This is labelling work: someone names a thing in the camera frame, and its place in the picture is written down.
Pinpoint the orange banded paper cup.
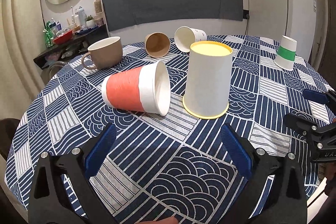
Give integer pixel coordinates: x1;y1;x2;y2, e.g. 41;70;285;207
101;61;171;116

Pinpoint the white cup with hearts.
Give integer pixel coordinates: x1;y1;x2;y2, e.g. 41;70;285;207
174;26;207;53

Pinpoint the white cup yellow rim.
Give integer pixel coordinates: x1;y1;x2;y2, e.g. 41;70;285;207
182;41;233;119

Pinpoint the white thermos bottle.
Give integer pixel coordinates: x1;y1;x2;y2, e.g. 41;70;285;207
77;6;87;29

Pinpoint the dark side shelf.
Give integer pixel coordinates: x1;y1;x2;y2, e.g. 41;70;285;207
34;25;108;69

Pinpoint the white refrigerator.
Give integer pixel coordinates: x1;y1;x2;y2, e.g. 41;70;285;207
247;0;325;61

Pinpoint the beige ceramic mug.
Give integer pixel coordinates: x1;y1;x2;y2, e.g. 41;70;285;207
81;36;123;70

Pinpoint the green banded paper cup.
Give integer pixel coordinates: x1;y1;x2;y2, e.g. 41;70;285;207
274;35;297;71

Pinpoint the green glass bottle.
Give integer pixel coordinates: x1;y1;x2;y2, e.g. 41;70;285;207
43;22;54;48

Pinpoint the blue patterned tablecloth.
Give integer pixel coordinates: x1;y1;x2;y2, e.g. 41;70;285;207
5;35;334;223

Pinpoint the wooden brush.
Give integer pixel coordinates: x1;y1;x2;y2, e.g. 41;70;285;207
94;0;102;14

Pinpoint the small potted plant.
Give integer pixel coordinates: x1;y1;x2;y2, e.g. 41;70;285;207
86;15;96;29

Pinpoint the red bowl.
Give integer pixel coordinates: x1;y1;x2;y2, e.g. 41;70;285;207
54;30;73;45

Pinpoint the right hand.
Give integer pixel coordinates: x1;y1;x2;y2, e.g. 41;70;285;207
325;163;336;196

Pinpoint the left hand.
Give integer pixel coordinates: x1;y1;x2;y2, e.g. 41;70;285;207
137;217;178;224

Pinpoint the brown kraft paper cup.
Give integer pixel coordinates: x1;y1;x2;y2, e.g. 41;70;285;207
145;32;171;58

